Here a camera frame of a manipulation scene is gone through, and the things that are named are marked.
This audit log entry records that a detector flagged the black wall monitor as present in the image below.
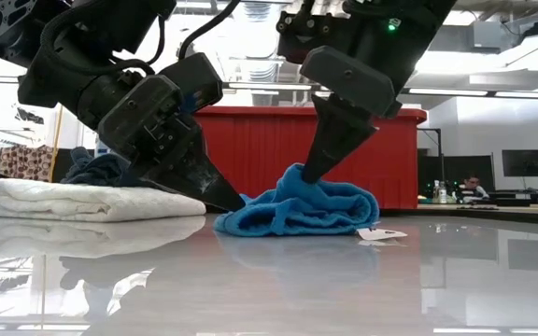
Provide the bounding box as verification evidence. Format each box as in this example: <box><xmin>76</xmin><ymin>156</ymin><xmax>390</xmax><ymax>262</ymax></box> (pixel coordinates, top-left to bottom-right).
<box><xmin>502</xmin><ymin>148</ymin><xmax>538</xmax><ymax>177</ymax></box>

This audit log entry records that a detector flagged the red plastic bin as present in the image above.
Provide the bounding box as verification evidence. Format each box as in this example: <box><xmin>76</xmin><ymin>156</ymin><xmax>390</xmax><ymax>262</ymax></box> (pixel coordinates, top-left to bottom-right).
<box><xmin>193</xmin><ymin>105</ymin><xmax>428</xmax><ymax>210</ymax></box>

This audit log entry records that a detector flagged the long light bar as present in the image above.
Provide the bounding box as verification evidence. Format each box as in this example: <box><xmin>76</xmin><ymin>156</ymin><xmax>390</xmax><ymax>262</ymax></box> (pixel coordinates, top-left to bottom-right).
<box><xmin>0</xmin><ymin>74</ymin><xmax>538</xmax><ymax>100</ymax></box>

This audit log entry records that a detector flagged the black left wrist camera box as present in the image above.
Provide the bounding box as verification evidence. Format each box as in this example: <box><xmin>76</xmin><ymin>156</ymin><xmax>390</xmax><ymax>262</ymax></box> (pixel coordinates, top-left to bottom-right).
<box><xmin>70</xmin><ymin>0</ymin><xmax>177</xmax><ymax>55</ymax></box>

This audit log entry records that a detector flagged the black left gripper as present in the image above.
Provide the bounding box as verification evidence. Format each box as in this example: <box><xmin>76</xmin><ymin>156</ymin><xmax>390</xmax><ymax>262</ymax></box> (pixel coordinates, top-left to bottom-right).
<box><xmin>16</xmin><ymin>46</ymin><xmax>247</xmax><ymax>212</ymax></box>

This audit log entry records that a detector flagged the dark garment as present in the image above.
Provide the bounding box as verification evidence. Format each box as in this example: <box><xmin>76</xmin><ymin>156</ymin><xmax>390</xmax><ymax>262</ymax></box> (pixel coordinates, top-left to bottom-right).
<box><xmin>61</xmin><ymin>147</ymin><xmax>158</xmax><ymax>189</ymax></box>

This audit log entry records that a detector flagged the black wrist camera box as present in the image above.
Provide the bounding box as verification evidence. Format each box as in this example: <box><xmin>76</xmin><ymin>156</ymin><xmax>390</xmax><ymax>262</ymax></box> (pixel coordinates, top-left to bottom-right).
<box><xmin>70</xmin><ymin>0</ymin><xmax>177</xmax><ymax>55</ymax></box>
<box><xmin>276</xmin><ymin>0</ymin><xmax>359</xmax><ymax>64</ymax></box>

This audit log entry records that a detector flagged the floral patterned cloth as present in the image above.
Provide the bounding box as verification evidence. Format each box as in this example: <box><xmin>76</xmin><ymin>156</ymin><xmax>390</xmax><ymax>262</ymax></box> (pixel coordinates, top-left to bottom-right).
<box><xmin>0</xmin><ymin>144</ymin><xmax>58</xmax><ymax>182</ymax></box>

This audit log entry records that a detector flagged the black thin stand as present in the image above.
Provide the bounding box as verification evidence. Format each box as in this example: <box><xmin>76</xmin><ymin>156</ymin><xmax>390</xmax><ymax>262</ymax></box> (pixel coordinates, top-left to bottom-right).
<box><xmin>417</xmin><ymin>126</ymin><xmax>444</xmax><ymax>181</ymax></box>

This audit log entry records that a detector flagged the wide silver ventilation duct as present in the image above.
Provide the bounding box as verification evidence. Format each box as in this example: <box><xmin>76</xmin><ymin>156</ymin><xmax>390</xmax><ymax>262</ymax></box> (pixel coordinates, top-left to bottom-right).
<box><xmin>240</xmin><ymin>0</ymin><xmax>283</xmax><ymax>83</ymax></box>

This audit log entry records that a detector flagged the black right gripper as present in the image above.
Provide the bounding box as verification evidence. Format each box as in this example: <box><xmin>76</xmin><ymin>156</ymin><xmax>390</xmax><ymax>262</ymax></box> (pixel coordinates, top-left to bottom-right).
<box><xmin>299</xmin><ymin>0</ymin><xmax>457</xmax><ymax>184</ymax></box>

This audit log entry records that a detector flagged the blue garment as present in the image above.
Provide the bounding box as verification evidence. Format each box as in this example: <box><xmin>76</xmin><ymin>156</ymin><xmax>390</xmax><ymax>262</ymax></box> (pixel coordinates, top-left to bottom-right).
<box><xmin>212</xmin><ymin>162</ymin><xmax>409</xmax><ymax>242</ymax></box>

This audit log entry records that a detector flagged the white textured towel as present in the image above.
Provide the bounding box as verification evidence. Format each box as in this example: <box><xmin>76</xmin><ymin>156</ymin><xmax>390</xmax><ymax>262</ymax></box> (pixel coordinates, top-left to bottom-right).
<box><xmin>0</xmin><ymin>178</ymin><xmax>207</xmax><ymax>223</ymax></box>

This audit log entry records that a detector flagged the black partition panel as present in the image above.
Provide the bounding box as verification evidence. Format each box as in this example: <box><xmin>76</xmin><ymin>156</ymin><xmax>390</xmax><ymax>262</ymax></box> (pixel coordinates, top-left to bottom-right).
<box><xmin>418</xmin><ymin>155</ymin><xmax>495</xmax><ymax>197</ymax></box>

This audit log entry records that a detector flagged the small clear bottle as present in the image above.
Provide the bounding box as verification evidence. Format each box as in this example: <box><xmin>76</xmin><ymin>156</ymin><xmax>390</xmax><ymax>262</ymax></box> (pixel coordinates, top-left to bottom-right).
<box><xmin>432</xmin><ymin>179</ymin><xmax>448</xmax><ymax>204</ymax></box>

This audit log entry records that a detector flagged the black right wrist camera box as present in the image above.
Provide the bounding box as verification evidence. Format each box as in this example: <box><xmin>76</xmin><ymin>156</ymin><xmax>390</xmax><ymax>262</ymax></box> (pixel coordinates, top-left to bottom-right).
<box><xmin>276</xmin><ymin>0</ymin><xmax>359</xmax><ymax>64</ymax></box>

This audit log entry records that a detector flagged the person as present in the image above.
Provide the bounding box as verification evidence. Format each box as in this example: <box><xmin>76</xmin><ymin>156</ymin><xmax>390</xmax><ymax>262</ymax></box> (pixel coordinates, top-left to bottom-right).
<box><xmin>460</xmin><ymin>175</ymin><xmax>489</xmax><ymax>200</ymax></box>

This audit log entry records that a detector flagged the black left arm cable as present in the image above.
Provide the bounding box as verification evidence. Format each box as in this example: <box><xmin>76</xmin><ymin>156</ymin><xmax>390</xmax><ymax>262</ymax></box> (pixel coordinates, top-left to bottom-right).
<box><xmin>39</xmin><ymin>0</ymin><xmax>242</xmax><ymax>76</ymax></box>

